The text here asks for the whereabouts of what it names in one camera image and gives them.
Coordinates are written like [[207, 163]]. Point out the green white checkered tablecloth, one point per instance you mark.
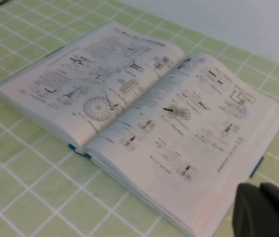
[[30, 185]]

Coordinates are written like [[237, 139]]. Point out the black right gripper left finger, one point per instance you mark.
[[248, 212]]

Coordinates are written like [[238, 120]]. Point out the hardcover technical book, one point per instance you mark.
[[154, 111]]

